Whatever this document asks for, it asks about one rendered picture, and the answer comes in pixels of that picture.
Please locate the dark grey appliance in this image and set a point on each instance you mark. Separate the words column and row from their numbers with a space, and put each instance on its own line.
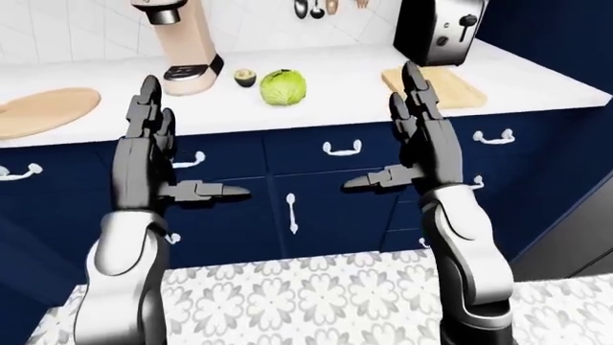
column 570, row 244

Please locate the hanging metal spoon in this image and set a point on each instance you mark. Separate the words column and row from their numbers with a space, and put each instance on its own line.
column 317, row 10

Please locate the hanging wooden spoon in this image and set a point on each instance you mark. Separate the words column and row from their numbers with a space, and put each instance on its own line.
column 332, row 5

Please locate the round wooden cutting board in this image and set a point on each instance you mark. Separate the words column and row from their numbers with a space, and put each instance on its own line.
column 40, row 111

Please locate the beige coffee machine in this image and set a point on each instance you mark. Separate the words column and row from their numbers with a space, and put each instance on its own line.
column 184, row 46

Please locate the rectangular wooden cutting board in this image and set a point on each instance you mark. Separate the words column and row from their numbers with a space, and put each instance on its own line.
column 455, row 86

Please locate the silver black toaster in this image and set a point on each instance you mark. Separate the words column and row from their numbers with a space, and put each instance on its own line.
column 438, row 32

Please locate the green lettuce head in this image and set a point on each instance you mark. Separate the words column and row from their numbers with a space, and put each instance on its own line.
column 283, row 87

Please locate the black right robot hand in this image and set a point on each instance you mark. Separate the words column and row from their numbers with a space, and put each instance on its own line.
column 440, row 154

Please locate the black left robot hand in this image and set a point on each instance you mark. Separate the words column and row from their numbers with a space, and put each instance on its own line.
column 131, row 169

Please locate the halved avocado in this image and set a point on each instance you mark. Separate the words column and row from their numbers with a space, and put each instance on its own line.
column 245, row 77

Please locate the hanging wooden fork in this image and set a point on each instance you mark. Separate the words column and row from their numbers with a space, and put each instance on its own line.
column 362, row 3

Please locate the navy blue base cabinet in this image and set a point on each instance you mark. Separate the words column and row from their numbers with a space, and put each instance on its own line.
column 306, row 194

